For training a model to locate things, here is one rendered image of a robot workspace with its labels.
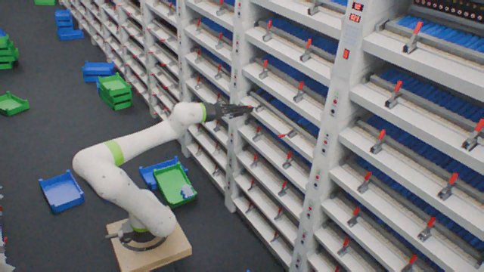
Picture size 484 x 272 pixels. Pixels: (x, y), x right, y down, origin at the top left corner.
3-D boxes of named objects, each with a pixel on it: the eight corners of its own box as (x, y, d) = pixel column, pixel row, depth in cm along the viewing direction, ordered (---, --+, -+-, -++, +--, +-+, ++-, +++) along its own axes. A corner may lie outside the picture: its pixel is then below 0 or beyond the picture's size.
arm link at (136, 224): (142, 239, 178) (139, 210, 168) (125, 223, 186) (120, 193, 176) (165, 226, 186) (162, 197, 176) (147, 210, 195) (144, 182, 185)
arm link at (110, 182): (167, 246, 171) (97, 198, 129) (147, 227, 180) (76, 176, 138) (185, 224, 174) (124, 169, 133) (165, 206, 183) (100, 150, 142)
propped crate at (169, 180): (196, 199, 258) (197, 193, 253) (169, 209, 249) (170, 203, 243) (178, 167, 273) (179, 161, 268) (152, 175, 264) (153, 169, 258)
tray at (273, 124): (314, 165, 163) (312, 151, 157) (240, 106, 204) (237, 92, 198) (347, 141, 168) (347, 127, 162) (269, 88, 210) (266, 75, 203)
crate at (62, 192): (41, 188, 258) (38, 179, 254) (71, 177, 269) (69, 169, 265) (54, 214, 239) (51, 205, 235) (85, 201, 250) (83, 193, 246)
